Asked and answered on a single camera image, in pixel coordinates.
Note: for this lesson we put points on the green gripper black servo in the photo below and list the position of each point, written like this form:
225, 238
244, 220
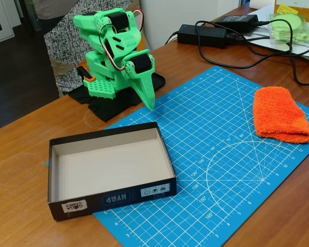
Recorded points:
142, 62

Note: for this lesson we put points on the orange terry cloth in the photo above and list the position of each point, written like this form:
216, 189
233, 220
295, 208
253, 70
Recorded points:
279, 115

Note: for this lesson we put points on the green 3D-printed robot arm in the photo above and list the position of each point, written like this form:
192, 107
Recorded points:
100, 49

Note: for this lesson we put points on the black cloth under robot base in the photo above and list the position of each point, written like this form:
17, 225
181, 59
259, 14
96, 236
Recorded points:
110, 108

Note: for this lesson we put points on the black orange table clamp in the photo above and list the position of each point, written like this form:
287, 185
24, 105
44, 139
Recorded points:
86, 74

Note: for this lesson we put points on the black power adapter blue light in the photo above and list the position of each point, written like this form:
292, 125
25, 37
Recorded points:
201, 34

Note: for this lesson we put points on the black cardboard box tray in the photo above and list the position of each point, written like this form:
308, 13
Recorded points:
110, 167

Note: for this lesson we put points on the person in patterned garment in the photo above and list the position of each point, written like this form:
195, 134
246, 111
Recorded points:
64, 43

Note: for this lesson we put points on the blue cutting mat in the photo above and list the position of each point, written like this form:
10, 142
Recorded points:
221, 154

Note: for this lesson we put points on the black power adapter labelled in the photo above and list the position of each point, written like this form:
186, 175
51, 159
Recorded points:
237, 20

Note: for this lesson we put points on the white framed glass door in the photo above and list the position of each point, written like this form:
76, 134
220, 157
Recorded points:
2, 31

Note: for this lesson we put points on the plastic bag with green parts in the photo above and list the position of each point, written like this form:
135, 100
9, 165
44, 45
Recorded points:
288, 31

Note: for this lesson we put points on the yellow sticky note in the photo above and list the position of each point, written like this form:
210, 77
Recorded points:
287, 9

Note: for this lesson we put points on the brown cardboard box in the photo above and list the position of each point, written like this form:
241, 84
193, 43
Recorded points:
306, 9

